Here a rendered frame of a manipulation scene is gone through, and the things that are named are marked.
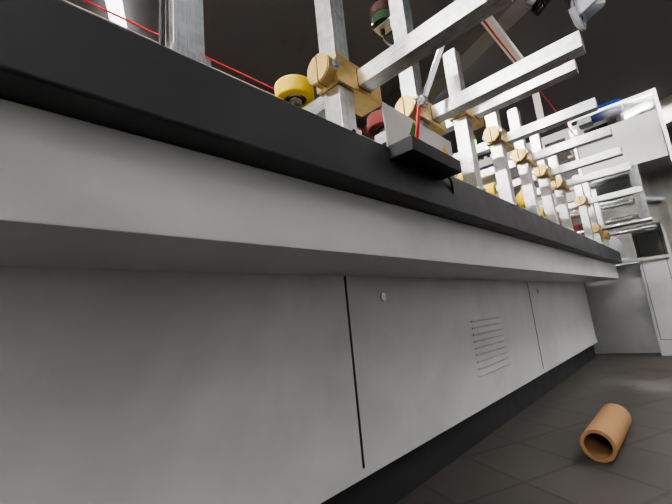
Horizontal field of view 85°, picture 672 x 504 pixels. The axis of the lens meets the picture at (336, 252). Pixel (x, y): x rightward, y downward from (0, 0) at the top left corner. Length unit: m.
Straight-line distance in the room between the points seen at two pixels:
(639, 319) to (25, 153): 3.32
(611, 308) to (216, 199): 3.15
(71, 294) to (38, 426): 0.15
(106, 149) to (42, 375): 0.29
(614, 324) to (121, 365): 3.18
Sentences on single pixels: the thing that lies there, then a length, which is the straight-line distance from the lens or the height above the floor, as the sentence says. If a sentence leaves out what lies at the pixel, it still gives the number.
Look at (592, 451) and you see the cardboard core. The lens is 1.31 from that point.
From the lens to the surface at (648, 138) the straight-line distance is 3.34.
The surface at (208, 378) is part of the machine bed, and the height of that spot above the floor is 0.35.
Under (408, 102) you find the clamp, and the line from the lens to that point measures 0.83.
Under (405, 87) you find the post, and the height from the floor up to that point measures 0.91.
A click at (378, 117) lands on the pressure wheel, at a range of 0.94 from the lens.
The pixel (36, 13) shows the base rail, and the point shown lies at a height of 0.68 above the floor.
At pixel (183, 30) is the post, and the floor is 0.75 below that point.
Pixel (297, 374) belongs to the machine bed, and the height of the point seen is 0.33.
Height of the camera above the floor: 0.42
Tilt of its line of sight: 10 degrees up
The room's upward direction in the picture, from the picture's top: 6 degrees counter-clockwise
